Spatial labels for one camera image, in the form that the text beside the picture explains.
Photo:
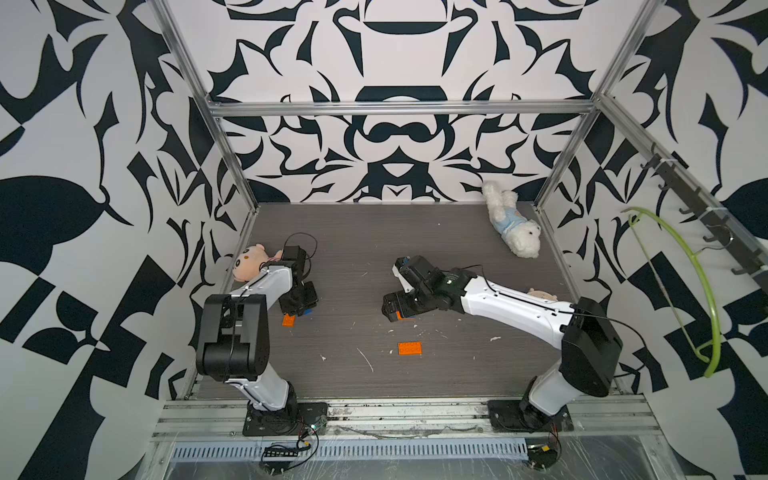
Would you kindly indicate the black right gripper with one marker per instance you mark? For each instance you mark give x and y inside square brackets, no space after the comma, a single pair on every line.
[399,304]

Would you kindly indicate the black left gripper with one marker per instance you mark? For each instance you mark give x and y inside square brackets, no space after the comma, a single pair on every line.
[312,300]

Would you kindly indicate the orange 2x4 lego brick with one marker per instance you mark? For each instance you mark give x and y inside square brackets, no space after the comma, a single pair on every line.
[401,317]

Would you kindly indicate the orange 2x4 lego plate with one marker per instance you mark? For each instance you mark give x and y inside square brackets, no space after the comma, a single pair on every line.
[410,348]

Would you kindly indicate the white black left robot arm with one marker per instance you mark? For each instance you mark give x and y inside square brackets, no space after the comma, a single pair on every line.
[234,344]

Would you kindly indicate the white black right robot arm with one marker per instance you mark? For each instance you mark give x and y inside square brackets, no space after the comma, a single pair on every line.
[589,345]

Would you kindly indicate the pink plush pig toy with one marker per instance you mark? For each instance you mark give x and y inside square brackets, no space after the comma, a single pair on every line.
[250,262]

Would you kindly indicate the white plush dog blue shirt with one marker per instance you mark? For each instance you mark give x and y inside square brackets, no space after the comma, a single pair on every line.
[520,234]

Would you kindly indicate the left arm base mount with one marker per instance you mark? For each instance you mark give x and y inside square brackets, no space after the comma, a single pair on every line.
[295,418]

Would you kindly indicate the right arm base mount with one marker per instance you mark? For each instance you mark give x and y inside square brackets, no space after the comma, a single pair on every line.
[519,416]

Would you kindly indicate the white slotted cable duct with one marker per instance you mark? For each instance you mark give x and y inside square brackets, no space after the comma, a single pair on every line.
[359,450]

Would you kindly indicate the black wall hook rack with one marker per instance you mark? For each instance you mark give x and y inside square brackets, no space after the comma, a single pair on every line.
[726,231]

